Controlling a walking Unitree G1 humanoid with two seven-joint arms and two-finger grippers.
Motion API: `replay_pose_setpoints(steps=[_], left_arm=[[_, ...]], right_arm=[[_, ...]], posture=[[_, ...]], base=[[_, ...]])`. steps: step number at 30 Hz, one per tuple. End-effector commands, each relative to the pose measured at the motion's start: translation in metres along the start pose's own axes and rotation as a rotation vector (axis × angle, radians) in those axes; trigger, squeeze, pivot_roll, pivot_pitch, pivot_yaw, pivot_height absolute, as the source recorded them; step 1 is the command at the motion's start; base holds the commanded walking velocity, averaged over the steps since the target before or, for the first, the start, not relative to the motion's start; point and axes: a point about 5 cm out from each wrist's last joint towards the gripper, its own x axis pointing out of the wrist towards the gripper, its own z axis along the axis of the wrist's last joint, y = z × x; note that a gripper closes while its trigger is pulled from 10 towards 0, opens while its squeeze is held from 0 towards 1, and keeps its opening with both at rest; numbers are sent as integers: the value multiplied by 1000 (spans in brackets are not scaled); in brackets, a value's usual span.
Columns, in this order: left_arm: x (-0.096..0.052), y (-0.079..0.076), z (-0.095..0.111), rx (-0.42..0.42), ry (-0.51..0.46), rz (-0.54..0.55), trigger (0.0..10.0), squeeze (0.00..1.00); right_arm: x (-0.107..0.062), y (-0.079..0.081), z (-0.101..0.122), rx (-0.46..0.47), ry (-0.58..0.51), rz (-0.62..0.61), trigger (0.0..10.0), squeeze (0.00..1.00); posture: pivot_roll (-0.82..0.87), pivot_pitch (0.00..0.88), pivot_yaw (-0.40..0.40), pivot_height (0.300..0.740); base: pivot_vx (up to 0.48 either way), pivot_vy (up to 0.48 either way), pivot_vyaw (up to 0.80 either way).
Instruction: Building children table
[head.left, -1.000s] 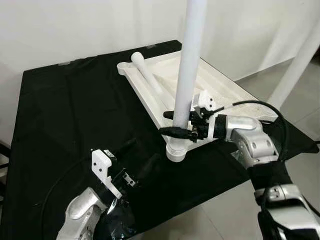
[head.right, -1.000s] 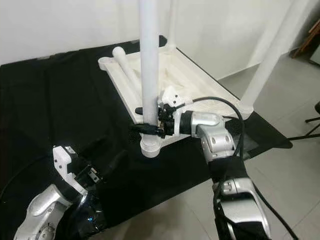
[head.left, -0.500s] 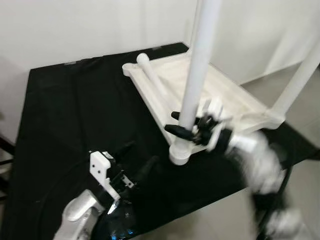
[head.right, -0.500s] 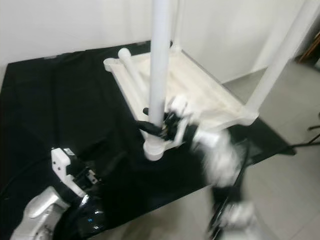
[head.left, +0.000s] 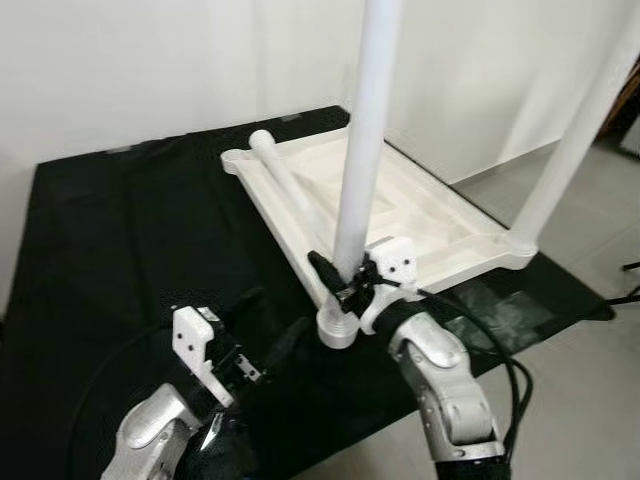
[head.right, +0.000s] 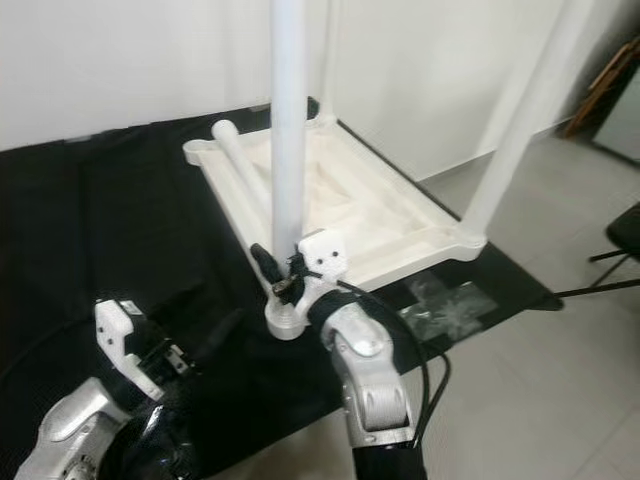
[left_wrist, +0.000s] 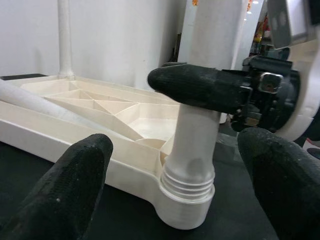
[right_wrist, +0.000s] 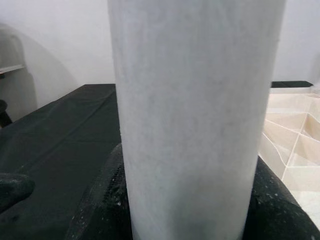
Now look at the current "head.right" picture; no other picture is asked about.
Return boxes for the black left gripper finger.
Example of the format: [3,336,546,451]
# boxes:
[196,307,247,367]
[153,280,206,315]

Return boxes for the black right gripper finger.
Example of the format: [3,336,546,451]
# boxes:
[249,242,284,289]

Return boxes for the white plastic children table top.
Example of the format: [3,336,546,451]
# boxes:
[182,112,489,341]

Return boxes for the black cloth mat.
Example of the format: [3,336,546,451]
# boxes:
[0,95,566,480]

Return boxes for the black chair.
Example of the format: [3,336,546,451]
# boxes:
[555,200,640,301]

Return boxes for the grey flat panel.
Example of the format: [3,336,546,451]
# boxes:
[592,85,640,166]

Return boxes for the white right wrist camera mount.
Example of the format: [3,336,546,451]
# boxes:
[295,228,349,326]

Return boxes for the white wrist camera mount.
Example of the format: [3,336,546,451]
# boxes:
[95,298,166,403]
[295,228,349,326]

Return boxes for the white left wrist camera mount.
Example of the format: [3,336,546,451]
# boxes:
[95,298,166,403]

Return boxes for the brown wooden frame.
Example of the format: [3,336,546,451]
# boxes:
[565,35,640,139]

